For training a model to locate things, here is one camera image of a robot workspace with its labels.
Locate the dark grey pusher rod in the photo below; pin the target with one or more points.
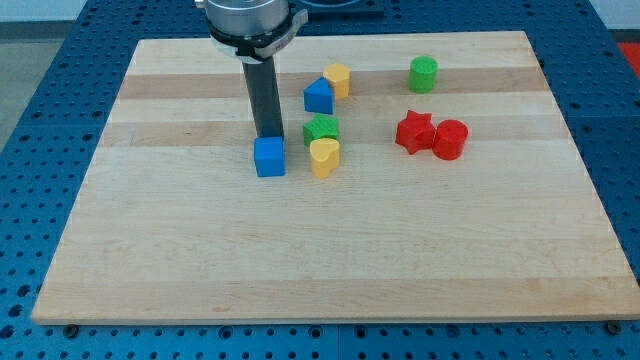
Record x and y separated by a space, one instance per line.
264 98

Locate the green star block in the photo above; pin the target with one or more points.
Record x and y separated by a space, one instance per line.
321 126

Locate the red star block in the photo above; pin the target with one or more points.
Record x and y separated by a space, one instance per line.
415 132

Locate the blue triangle block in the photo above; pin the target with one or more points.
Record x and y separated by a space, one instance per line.
318 97

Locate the blue cube block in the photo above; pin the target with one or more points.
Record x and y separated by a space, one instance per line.
269 156

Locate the yellow hexagon block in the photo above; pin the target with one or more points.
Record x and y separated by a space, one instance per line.
338 77

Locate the yellow heart block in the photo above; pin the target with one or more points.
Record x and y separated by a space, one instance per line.
324 156

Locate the green cylinder block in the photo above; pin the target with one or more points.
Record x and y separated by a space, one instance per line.
422 74

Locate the wooden board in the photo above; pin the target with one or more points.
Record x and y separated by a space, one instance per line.
172 225

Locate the red cylinder block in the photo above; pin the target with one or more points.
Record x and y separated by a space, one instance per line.
450 139

